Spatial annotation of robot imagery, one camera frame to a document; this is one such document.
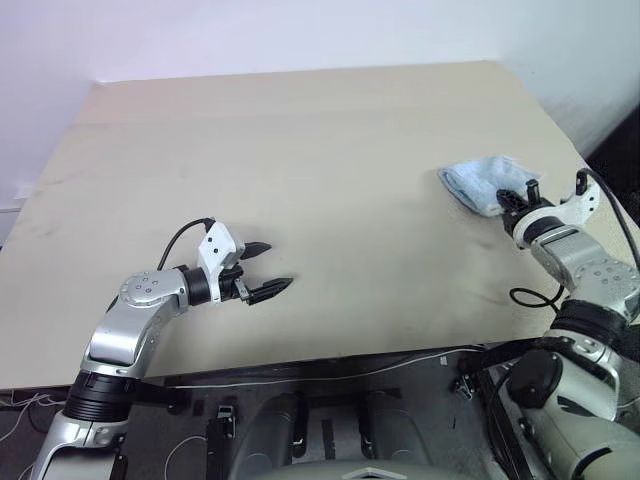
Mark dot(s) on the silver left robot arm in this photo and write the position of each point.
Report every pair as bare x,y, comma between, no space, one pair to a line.
125,320

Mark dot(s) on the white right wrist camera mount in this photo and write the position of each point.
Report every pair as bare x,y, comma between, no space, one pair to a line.
582,205

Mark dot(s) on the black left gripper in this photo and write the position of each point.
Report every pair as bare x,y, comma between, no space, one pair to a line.
234,287

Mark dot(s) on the grey robot chest plate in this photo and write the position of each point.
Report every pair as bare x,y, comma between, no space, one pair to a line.
360,472

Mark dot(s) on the light blue fluffy towel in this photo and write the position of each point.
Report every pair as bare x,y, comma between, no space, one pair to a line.
480,177

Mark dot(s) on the small black metal latch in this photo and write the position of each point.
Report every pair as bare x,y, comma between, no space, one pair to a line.
465,386
226,412

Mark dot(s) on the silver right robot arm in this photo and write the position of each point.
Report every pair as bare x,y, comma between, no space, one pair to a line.
590,280

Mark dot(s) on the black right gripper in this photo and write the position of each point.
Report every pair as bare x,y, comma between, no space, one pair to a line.
522,210

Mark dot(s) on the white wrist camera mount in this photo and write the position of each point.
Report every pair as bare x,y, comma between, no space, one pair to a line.
582,205
215,245

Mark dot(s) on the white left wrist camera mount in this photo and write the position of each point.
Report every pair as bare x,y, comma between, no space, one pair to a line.
215,245

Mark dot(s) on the dark grey rounded shell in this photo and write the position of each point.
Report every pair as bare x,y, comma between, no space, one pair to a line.
400,435
272,435

